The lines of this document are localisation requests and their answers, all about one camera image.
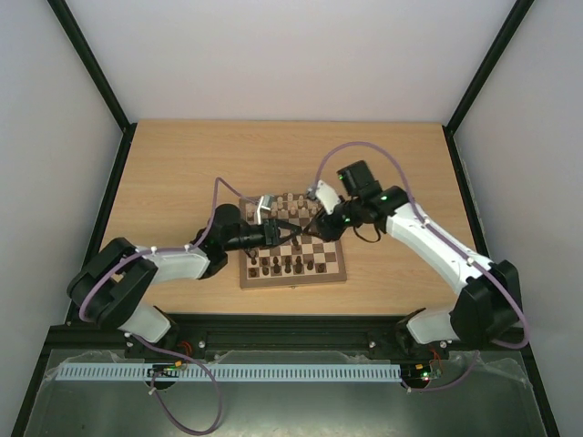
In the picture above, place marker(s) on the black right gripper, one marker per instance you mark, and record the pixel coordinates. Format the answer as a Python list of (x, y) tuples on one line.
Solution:
[(320, 223)]

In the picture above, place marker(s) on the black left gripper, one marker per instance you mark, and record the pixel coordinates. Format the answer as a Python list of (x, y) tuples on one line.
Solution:
[(271, 230)]

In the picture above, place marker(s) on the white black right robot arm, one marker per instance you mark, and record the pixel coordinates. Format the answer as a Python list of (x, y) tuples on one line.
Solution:
[(485, 291)]

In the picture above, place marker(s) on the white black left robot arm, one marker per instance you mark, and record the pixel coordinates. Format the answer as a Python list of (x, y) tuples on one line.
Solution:
[(109, 290)]

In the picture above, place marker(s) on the row of light chess pieces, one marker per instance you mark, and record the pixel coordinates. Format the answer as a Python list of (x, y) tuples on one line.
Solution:
[(292, 207)]

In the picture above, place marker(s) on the wooden chess board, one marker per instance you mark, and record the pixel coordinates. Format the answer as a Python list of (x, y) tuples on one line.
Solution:
[(312, 248)]

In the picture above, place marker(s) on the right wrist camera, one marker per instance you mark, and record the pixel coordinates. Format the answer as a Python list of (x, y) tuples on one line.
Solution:
[(325, 194)]

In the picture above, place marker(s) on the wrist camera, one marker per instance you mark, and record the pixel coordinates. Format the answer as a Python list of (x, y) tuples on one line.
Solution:
[(263, 206), (325, 194)]

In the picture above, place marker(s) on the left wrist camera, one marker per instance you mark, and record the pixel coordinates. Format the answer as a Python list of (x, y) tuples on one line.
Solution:
[(263, 206)]

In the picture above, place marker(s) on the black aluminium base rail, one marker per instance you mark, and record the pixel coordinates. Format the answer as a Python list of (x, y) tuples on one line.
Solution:
[(376, 337)]

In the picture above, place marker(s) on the light blue slotted cable duct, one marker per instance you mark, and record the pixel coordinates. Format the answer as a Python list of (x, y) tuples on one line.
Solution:
[(232, 372)]

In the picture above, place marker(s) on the black frame post left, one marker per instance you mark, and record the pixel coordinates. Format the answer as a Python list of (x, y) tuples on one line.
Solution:
[(76, 37)]

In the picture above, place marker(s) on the black frame post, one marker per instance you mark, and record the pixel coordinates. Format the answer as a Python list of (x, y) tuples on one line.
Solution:
[(504, 36), (76, 37)]

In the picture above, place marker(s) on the black frame post right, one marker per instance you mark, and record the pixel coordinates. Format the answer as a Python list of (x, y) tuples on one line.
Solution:
[(504, 36)]

